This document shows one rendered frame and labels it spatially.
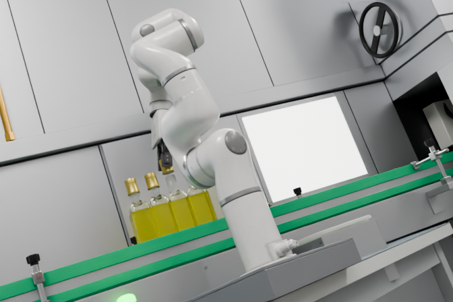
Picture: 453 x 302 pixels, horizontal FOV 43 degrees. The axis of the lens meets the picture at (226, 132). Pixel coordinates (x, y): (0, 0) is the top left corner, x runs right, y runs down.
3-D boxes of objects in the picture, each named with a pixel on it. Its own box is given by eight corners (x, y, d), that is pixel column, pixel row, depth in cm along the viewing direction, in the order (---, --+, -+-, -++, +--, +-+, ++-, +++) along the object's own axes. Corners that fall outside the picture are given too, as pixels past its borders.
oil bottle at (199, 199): (222, 255, 166) (199, 186, 171) (228, 252, 161) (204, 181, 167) (205, 261, 164) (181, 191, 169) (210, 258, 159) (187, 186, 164)
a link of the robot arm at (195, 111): (174, 73, 122) (139, 109, 133) (230, 170, 118) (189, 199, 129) (205, 65, 128) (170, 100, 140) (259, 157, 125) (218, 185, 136)
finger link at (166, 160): (160, 145, 167) (161, 166, 165) (162, 141, 165) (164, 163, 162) (170, 145, 169) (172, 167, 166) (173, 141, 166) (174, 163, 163)
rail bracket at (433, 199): (441, 212, 189) (412, 149, 195) (476, 199, 174) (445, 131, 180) (430, 216, 187) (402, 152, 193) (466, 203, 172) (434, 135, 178)
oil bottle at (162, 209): (186, 267, 161) (163, 196, 167) (191, 264, 156) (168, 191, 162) (167, 274, 159) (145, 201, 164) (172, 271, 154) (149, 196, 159)
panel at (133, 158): (369, 178, 208) (333, 94, 216) (373, 176, 205) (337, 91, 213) (131, 252, 170) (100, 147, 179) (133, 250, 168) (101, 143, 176)
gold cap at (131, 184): (126, 195, 160) (121, 181, 161) (131, 196, 164) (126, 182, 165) (137, 191, 160) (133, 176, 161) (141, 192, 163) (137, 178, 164)
